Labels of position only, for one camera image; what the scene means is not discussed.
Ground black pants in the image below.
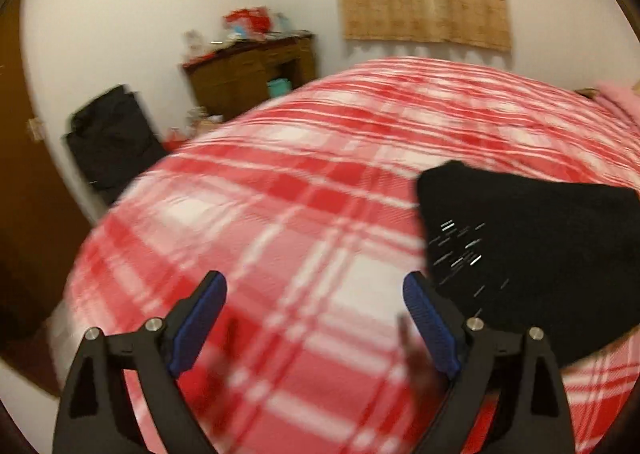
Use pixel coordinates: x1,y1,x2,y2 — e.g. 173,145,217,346
416,161,639,366

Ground black folding chair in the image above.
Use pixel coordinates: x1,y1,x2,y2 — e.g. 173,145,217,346
64,84,167,206

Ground red plaid bed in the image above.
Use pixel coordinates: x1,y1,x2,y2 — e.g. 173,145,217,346
65,57,639,453

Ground pink folded blanket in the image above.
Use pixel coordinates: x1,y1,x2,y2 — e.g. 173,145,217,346
594,82,640,125

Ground dark wooden desk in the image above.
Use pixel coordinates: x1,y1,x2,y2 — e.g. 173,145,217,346
182,31,318,121

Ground teal box under desk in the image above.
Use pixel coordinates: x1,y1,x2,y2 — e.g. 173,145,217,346
267,78,292,98

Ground red gift bags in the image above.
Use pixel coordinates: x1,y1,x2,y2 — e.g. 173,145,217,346
222,6,272,40

